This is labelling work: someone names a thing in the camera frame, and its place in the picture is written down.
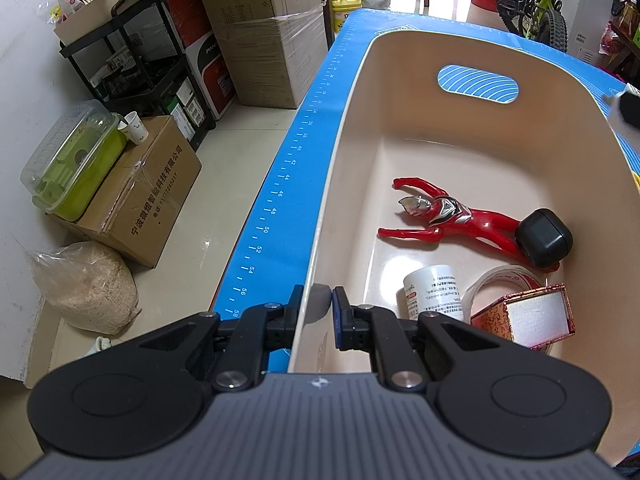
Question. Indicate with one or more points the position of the stacked cardboard boxes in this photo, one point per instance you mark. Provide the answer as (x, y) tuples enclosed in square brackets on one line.
[(273, 48)]

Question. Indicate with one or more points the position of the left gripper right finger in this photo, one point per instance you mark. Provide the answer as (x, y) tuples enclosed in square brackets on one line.
[(495, 394)]

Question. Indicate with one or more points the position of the beige plastic storage bin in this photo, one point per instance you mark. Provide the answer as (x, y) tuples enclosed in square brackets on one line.
[(499, 130)]

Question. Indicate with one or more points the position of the white paper cup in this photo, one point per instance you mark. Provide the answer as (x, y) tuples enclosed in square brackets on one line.
[(133, 128)]

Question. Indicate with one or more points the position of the black metal shelf rack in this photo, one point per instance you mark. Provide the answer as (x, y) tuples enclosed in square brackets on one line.
[(135, 63)]

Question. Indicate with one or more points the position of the green lidded container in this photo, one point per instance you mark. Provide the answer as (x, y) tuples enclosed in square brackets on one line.
[(70, 163)]

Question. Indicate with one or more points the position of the white pill bottle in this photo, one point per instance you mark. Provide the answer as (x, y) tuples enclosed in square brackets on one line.
[(433, 288)]

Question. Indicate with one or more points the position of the red ultraman figure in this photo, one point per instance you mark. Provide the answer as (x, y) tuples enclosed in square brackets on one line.
[(440, 215)]

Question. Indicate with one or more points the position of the green black bicycle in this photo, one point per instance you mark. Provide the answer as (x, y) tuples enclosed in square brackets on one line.
[(539, 20)]

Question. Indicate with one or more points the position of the tape roll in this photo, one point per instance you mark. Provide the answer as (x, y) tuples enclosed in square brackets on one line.
[(518, 276)]

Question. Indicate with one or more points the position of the yellow oil jug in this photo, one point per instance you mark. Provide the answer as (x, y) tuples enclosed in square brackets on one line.
[(340, 11)]

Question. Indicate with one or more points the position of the bag of grain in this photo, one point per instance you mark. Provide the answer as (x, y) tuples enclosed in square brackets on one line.
[(89, 284)]

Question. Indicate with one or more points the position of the cardboard box on floor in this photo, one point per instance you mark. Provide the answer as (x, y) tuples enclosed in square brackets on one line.
[(138, 203)]

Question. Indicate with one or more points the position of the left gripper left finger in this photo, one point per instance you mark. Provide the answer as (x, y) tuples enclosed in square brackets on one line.
[(143, 394)]

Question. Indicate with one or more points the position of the red patterned gift box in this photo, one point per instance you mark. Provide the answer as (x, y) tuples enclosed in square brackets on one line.
[(534, 318)]

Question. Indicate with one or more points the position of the black earbuds case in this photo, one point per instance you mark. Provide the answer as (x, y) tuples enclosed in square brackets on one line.
[(544, 239)]

